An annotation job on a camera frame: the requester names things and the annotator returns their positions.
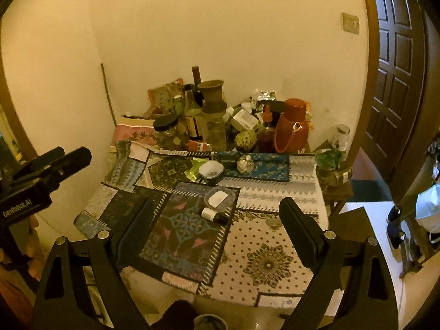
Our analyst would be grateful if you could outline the person's dark trousers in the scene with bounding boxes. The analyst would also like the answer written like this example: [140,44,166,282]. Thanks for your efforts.
[161,300,199,330]

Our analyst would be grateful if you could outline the dark wine bottle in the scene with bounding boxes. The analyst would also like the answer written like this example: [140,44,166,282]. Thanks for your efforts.
[191,66,204,108]

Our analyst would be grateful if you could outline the tall glass jar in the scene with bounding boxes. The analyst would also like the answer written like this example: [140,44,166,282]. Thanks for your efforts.
[201,107,228,152]

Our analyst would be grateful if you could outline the white carton box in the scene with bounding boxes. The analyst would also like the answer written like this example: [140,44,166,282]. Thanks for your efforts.
[229,109,259,131]

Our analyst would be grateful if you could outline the foil ball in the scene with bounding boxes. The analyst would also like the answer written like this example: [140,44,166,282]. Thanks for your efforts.
[237,155,254,173]

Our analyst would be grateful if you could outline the green custard apple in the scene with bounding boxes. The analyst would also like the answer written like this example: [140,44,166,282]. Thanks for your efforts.
[234,130,259,153]

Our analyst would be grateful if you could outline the small dark bottle white cap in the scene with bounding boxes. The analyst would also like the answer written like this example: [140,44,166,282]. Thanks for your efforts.
[201,207,230,225]

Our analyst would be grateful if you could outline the clear plastic lid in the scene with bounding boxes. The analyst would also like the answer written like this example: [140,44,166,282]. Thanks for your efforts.
[204,186,237,211]

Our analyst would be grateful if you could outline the thin wooden stick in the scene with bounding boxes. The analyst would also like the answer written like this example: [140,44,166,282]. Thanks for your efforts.
[100,63,118,125]

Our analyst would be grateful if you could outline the dark wooden door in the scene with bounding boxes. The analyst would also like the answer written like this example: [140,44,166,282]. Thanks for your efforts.
[364,0,431,202]

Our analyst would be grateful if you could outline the jar with black lid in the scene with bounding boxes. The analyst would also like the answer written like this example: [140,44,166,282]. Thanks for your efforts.
[153,114,186,151]

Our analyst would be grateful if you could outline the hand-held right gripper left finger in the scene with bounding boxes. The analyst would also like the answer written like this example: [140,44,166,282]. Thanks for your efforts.
[32,197,158,330]

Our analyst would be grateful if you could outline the red sauce bottle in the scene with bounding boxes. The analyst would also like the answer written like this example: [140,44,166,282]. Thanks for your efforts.
[258,105,277,154]

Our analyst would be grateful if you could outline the printed gift box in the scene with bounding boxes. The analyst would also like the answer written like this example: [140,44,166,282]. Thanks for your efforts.
[148,78,185,115]

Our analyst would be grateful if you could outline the patchwork tablecloth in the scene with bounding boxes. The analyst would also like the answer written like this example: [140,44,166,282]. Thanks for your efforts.
[74,140,331,308]

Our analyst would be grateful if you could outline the pink box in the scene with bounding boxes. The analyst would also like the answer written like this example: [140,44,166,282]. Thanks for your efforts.
[114,116,156,145]

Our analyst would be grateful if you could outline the wall switch plate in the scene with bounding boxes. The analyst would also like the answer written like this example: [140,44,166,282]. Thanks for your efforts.
[341,13,360,35]

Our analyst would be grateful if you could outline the dark teal box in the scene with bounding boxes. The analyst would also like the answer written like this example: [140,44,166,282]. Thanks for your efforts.
[212,151,238,163]

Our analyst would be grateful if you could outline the glass jar white lid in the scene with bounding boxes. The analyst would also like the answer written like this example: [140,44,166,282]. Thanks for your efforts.
[331,124,351,152]

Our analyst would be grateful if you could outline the green wrapper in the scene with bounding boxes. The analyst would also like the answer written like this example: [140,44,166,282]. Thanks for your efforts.
[185,157,211,181]

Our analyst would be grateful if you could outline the brown ceramic vase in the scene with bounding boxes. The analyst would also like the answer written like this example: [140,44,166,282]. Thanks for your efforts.
[197,80,226,111]

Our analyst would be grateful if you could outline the red tube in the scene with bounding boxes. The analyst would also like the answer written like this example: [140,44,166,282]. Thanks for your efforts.
[187,140,212,152]

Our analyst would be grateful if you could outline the clear glass liquor bottle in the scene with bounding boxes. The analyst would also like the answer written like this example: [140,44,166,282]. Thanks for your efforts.
[183,84,204,142]

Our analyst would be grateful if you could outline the white plastic bag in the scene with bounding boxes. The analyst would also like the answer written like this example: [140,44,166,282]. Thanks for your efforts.
[415,182,440,235]

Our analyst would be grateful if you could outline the potted green plant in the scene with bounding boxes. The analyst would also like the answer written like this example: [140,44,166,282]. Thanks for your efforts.
[315,148,353,187]

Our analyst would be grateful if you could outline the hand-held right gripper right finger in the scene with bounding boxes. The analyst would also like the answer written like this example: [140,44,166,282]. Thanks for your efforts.
[279,197,401,330]

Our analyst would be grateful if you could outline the white plastic basin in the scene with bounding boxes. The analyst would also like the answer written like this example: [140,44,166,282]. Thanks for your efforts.
[193,314,228,330]

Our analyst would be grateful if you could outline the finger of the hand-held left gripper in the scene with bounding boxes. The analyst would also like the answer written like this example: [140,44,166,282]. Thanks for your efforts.
[44,147,93,183]
[10,147,66,180]

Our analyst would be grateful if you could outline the small white square bowl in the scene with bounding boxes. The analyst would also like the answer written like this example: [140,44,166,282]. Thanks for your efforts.
[198,160,225,181]

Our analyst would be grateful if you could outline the red thermos jug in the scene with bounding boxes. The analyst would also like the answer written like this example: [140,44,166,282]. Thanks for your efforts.
[274,98,309,155]

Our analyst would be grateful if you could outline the silver foil bag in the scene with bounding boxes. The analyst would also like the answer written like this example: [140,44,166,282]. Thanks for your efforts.
[249,89,277,106]

